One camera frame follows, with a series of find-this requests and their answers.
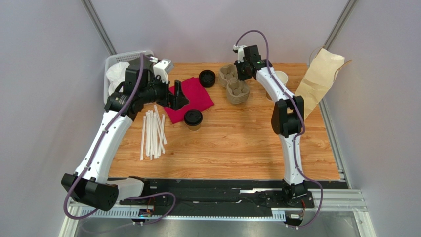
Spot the cardboard cup carrier stack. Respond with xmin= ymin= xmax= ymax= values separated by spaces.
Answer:
xmin=218 ymin=64 xmax=250 ymax=105

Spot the brown paper coffee cup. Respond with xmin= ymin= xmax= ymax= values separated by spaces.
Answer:
xmin=187 ymin=124 xmax=201 ymax=131

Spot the black cup lid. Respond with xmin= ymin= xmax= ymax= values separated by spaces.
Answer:
xmin=184 ymin=109 xmax=203 ymax=126

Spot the brown paper bag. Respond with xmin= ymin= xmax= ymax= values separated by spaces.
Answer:
xmin=295 ymin=47 xmax=352 ymax=119

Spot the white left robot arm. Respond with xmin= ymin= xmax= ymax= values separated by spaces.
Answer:
xmin=61 ymin=60 xmax=189 ymax=211

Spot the bundle of white straws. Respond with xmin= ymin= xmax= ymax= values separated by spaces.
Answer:
xmin=140 ymin=105 xmax=168 ymax=160

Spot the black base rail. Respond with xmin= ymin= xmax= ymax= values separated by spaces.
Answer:
xmin=119 ymin=178 xmax=315 ymax=218

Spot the stack of black cup lids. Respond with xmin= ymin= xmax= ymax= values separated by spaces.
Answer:
xmin=199 ymin=70 xmax=216 ymax=88

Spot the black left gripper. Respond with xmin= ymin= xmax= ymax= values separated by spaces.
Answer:
xmin=139 ymin=73 xmax=189 ymax=110

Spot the white plastic basket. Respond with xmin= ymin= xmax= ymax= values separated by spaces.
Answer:
xmin=103 ymin=50 xmax=154 ymax=104

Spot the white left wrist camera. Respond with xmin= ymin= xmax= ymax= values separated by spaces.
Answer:
xmin=153 ymin=59 xmax=174 ymax=84

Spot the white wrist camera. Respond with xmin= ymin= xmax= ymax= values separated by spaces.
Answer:
xmin=233 ymin=45 xmax=247 ymax=63
xmin=153 ymin=59 xmax=174 ymax=84

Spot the white bucket hat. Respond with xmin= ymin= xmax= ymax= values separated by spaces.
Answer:
xmin=105 ymin=62 xmax=130 ymax=95

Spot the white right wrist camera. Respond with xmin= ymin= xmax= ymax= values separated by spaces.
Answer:
xmin=233 ymin=45 xmax=247 ymax=63

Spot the red folded cloth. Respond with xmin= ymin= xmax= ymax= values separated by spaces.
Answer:
xmin=164 ymin=78 xmax=214 ymax=124

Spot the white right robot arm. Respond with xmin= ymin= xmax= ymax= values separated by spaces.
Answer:
xmin=233 ymin=45 xmax=308 ymax=206

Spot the stack of paper cups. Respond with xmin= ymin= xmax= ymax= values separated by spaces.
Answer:
xmin=268 ymin=70 xmax=288 ymax=99

